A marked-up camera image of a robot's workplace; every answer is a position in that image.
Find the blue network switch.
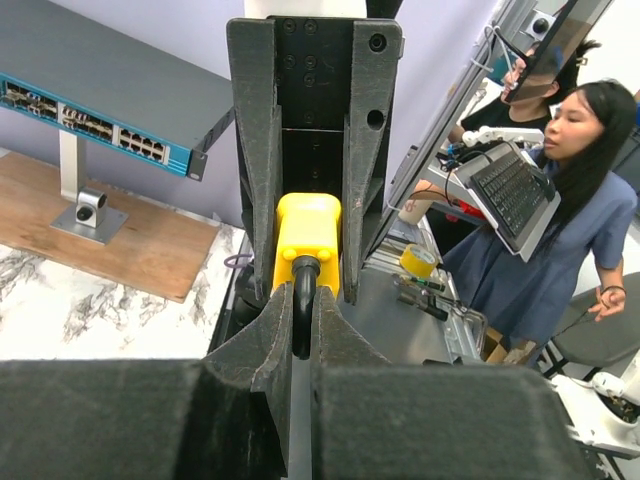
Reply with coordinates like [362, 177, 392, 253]
[1, 0, 234, 180]

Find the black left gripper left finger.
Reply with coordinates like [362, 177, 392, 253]
[1, 284, 293, 479]

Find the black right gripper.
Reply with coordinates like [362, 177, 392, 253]
[227, 16, 402, 304]

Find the yellow black padlock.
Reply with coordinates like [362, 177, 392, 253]
[272, 193, 341, 360]

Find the wooden board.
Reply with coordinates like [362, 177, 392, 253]
[1, 152, 219, 302]

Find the person in black shirt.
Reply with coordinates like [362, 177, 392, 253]
[447, 40, 602, 143]

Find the grey chair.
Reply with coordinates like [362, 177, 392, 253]
[543, 272, 639, 381]

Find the woman in blue shirt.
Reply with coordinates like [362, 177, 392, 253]
[444, 80, 637, 354]

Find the metal switch stand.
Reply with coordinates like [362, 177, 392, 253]
[50, 130, 128, 245]

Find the yellow tape roll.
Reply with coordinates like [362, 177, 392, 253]
[399, 243, 439, 279]

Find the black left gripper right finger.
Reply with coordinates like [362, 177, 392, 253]
[311, 287, 590, 479]

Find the black keyboard on tray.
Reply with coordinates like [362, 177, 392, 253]
[453, 141, 561, 262]

